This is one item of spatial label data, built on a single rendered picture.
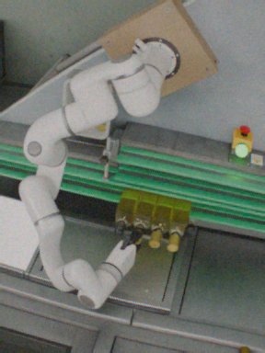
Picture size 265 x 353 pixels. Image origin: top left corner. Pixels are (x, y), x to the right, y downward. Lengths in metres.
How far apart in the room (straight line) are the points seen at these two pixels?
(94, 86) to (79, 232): 0.64
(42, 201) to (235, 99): 0.74
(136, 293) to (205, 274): 0.27
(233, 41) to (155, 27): 0.26
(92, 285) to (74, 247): 0.37
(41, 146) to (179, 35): 0.54
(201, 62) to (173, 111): 0.28
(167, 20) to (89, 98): 0.39
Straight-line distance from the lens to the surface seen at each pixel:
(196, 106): 1.64
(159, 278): 1.54
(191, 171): 1.54
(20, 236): 1.64
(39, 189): 1.28
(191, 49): 1.45
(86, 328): 1.46
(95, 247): 1.61
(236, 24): 1.50
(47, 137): 1.25
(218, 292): 1.59
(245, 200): 1.60
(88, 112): 1.22
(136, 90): 1.19
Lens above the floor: 2.18
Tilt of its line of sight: 51 degrees down
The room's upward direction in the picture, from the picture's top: 159 degrees counter-clockwise
